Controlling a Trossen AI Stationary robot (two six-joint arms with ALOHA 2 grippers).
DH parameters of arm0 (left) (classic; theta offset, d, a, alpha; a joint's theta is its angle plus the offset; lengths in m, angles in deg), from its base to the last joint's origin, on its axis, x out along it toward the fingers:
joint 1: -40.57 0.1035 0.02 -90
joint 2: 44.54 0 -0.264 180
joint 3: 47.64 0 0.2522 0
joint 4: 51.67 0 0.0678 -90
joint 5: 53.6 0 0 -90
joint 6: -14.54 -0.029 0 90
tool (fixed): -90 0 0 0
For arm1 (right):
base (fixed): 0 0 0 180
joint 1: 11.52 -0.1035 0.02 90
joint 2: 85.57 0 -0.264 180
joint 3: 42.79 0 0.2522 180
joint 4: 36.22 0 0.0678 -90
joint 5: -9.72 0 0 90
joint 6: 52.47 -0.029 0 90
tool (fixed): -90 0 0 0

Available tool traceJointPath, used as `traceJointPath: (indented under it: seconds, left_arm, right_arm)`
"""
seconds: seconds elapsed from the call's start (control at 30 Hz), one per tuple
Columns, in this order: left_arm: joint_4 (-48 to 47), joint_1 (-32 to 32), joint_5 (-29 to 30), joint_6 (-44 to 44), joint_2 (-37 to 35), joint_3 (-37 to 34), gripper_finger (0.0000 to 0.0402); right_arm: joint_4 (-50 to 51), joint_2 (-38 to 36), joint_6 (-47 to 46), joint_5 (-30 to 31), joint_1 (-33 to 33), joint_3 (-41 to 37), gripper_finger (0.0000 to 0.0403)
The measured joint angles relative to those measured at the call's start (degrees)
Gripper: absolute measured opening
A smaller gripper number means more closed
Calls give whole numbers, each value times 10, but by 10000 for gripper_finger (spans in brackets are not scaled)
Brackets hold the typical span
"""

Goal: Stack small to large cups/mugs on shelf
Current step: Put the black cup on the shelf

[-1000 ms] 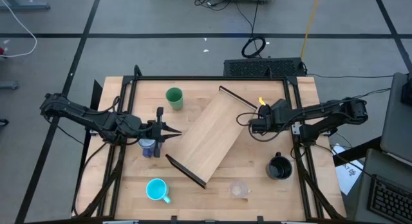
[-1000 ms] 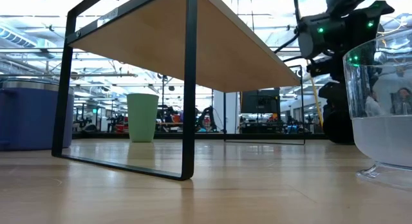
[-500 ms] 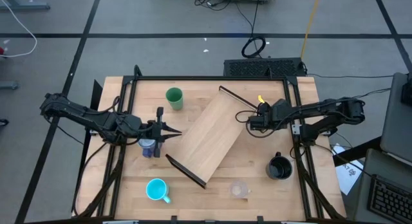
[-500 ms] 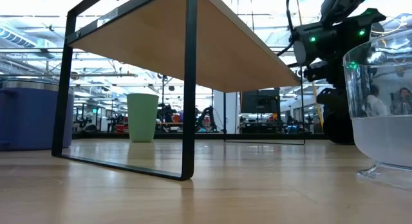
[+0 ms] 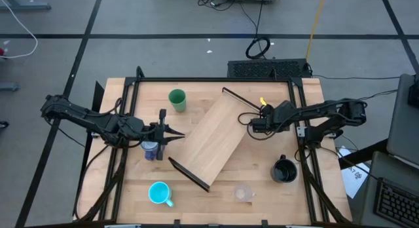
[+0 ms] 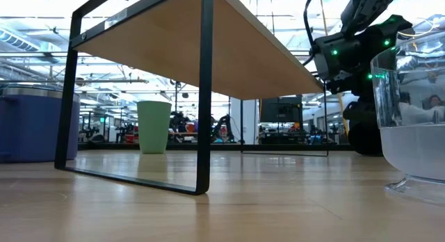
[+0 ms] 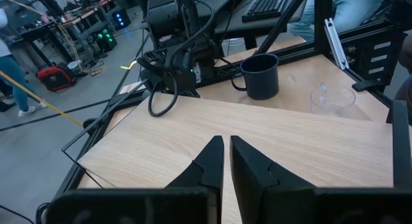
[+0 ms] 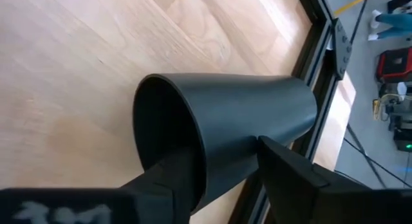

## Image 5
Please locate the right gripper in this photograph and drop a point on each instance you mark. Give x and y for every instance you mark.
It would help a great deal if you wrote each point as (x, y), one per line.
(275, 118)

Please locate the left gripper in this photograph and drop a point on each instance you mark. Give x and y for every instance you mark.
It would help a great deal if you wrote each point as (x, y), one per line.
(147, 131)

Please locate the blue tumbler mug with lid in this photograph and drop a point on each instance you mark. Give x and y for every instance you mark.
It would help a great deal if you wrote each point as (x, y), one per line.
(149, 152)

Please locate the green plastic cup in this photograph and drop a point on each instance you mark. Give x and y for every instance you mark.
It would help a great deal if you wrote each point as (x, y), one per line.
(177, 98)

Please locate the dark navy mug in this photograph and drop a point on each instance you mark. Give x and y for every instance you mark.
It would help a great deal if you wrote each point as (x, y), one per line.
(284, 170)

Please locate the cyan mug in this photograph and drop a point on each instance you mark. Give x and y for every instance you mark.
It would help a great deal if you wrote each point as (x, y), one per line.
(158, 192)

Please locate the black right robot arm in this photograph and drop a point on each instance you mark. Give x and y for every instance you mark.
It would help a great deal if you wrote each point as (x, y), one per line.
(327, 111)

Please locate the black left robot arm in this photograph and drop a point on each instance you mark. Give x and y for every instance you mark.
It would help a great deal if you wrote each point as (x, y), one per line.
(82, 115)

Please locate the yellow tag on right arm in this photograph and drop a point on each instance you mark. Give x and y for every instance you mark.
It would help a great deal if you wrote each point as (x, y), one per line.
(262, 101)

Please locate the wooden tray board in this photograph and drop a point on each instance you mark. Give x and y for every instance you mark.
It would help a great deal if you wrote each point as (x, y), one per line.
(214, 139)

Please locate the black computer case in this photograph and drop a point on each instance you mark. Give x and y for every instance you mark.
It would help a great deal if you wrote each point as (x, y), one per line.
(268, 69)

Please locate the black side panel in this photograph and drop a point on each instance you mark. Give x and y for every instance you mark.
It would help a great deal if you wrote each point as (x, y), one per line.
(97, 97)

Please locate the white paper sheet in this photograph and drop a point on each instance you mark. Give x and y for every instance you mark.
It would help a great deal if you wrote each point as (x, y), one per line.
(355, 182)

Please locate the grey desk surface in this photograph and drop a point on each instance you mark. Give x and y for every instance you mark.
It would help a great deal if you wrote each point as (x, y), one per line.
(368, 201)

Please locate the grey laptop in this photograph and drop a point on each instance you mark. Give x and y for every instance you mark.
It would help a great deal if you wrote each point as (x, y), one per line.
(404, 129)

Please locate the black keyboard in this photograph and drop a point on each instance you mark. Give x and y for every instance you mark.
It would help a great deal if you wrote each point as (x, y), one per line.
(397, 205)

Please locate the grey furniture foot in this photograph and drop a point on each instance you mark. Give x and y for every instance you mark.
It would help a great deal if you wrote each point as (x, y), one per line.
(8, 86)

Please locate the grey desk leg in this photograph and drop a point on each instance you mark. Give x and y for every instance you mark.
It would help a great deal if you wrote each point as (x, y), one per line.
(29, 6)

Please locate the silver arm base bracket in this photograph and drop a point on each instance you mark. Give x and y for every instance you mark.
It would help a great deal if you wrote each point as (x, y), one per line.
(95, 134)
(301, 132)

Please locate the black aluminium table frame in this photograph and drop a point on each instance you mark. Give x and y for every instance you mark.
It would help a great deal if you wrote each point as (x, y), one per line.
(212, 80)

